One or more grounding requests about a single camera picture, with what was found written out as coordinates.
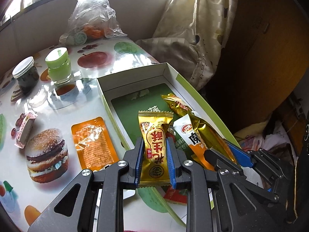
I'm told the clear plastic bag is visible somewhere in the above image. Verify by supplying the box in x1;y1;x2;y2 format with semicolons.
59;0;127;46

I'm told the colourful cloth pile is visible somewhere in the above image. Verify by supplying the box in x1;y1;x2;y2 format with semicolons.
234;122;296;157

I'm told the white pink sesame nougat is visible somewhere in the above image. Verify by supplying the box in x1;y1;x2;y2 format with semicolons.
15;111;37;149

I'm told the silver orange snack pouch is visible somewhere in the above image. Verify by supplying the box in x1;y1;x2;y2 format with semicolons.
71;117;119;171

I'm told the red snack packet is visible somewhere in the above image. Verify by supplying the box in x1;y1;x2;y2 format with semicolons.
164;186;188;205

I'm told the cream patterned curtain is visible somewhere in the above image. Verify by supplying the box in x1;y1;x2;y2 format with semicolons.
136;0;238;90

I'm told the green white cardboard box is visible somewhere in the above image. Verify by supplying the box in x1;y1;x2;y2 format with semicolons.
96;62;242;227

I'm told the green glass jar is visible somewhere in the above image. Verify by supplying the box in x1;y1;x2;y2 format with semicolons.
45;47;72;84

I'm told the dark jar white lid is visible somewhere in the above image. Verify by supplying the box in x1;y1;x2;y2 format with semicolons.
12;56;39;95

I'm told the gold peanut candy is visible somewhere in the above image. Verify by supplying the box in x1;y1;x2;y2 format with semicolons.
138;111;173;188

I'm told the orange konjac snack pouch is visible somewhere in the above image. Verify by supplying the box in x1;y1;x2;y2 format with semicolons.
173;114;214;171

